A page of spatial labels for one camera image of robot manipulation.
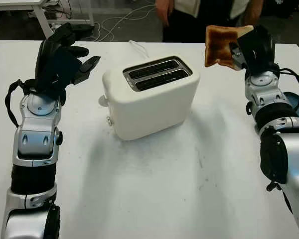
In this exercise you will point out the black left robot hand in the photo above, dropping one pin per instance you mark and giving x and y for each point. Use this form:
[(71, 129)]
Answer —
[(48, 62)]

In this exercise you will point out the person's right hand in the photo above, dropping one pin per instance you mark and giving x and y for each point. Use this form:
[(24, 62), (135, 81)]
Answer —
[(164, 11)]

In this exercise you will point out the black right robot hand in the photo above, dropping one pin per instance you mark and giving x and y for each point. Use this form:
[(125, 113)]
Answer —
[(257, 49)]

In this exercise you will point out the browned toast slice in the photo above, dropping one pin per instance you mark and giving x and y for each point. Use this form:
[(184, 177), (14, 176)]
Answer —
[(219, 44)]

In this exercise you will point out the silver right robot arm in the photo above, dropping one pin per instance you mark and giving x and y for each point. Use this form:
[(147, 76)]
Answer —
[(264, 84)]

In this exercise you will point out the person's left forearm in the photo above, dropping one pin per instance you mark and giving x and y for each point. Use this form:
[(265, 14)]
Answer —
[(253, 12)]

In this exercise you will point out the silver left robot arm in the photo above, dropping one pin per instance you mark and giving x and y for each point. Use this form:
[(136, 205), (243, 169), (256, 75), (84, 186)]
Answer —
[(35, 129)]

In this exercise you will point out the person in black trousers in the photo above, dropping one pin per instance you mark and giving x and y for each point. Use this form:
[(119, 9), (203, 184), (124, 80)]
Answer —
[(184, 25)]

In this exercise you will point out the white two-slot toaster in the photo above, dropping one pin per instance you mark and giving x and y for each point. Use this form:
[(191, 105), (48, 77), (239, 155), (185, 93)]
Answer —
[(152, 109)]

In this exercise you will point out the black equipment pile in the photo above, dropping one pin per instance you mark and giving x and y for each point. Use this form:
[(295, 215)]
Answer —
[(289, 10)]

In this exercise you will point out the blue tray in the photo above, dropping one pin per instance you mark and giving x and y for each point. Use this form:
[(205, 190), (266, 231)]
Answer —
[(291, 99)]

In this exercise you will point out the white desk frame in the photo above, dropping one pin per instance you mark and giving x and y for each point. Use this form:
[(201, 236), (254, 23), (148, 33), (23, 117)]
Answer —
[(42, 18)]

